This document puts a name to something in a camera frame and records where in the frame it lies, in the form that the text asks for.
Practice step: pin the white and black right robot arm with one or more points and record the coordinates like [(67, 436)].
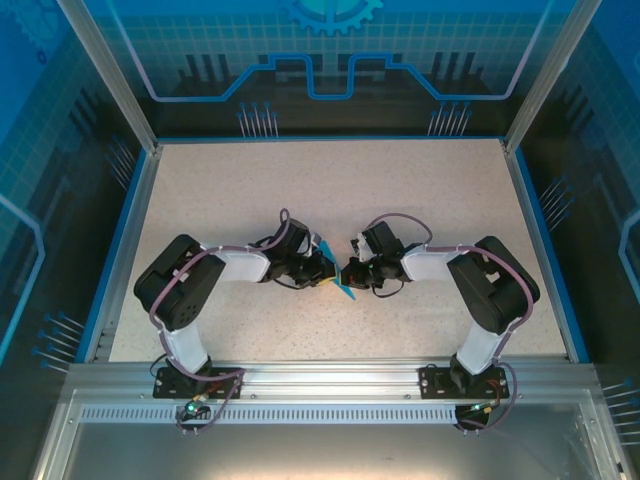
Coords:
[(430, 265)]

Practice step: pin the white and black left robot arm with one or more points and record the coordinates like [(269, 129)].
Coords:
[(240, 265)]

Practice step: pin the grey metal sheet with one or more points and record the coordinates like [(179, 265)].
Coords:
[(325, 455)]

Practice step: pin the aluminium crossbeam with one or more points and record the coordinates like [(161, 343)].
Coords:
[(330, 380)]

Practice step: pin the blue table edge strip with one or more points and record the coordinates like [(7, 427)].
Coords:
[(330, 138)]

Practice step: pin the slotted aluminium strip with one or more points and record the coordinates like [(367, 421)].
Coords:
[(325, 415)]

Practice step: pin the connector module with green light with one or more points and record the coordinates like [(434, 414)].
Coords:
[(192, 409), (477, 409)]

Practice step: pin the printed panel with gear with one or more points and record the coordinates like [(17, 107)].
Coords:
[(330, 30)]

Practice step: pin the blue printed side panel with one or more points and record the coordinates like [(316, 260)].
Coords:
[(40, 150), (600, 150)]

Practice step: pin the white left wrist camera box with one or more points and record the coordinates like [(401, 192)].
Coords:
[(316, 241)]

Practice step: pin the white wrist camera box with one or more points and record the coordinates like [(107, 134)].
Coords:
[(316, 241), (358, 242)]

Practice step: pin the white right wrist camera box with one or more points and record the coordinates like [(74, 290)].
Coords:
[(358, 242)]

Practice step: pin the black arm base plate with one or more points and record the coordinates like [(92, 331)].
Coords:
[(435, 382), (225, 382)]

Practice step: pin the blue side rail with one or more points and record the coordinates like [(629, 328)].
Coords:
[(536, 225)]

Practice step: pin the aluminium side rail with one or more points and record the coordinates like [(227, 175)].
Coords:
[(125, 255)]

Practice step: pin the aluminium frame post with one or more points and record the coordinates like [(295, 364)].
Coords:
[(536, 90), (124, 90)]

